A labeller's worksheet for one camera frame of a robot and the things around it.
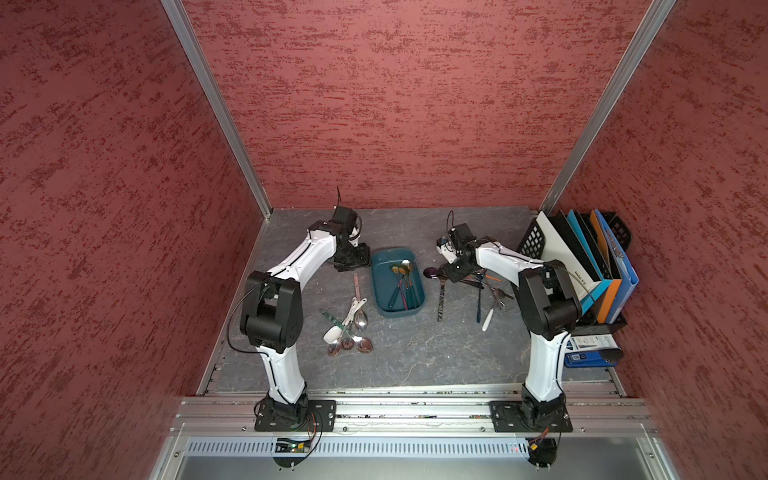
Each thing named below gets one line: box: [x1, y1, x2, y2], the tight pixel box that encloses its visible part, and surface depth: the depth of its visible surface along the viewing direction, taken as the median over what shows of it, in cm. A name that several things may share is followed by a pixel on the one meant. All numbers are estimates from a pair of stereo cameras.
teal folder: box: [567, 209, 613, 316], surface depth 71 cm
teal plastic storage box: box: [371, 247, 426, 318], surface depth 100 cm
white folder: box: [536, 210, 601, 301], surface depth 73 cm
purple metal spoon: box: [423, 267, 439, 279], surface depth 105 cm
